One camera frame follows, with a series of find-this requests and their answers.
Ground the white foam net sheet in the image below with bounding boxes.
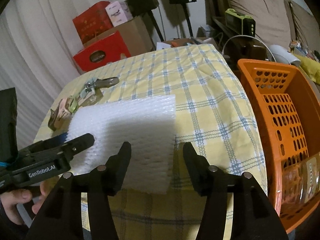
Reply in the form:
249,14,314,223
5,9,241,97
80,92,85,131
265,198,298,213
66,94,177,195

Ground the clear jar gold lid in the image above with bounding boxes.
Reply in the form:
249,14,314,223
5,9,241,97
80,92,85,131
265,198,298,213
281,153,319,205

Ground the person left hand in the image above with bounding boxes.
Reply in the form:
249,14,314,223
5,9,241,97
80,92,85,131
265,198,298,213
1,178,57,225

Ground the small snack packet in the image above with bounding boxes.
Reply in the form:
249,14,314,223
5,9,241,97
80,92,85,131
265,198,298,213
48,98,73,131

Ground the yellow plaid tablecloth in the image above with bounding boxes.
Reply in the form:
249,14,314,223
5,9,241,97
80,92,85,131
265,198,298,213
34,43,268,240

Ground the metal clip tool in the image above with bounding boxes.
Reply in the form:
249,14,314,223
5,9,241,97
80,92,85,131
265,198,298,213
84,77,119,90

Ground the red gift box front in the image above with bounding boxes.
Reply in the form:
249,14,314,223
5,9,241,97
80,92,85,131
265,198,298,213
73,31,131,72

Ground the red gift box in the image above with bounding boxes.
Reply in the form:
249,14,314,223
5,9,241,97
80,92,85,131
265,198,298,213
73,31,131,72
73,1,113,44

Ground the orange plastic basket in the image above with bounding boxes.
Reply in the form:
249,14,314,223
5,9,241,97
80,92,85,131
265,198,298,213
237,59,319,233

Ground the red gift box top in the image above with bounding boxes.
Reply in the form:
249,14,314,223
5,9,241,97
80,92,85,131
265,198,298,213
73,1,113,44

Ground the brown cardboard box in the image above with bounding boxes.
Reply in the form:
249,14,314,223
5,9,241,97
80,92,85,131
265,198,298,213
84,16,155,56

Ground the pink white small box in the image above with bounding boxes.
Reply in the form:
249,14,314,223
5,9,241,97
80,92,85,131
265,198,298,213
105,1,133,27

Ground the white dome device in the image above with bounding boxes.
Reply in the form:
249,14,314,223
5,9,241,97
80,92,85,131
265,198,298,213
269,44,301,67

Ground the yellow cloth bag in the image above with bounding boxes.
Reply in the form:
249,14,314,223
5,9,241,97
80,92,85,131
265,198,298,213
294,54,320,85

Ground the green black power station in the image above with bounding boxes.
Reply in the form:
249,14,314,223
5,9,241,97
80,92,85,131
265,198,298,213
225,8,255,37

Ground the left black speaker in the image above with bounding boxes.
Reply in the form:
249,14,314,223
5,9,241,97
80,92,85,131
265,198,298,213
127,0,164,42

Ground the brown sofa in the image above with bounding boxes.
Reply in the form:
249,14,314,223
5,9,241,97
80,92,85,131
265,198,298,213
212,0,319,52

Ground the brown cushion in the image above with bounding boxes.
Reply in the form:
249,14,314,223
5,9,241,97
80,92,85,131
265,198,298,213
227,0,291,48
290,2,320,52

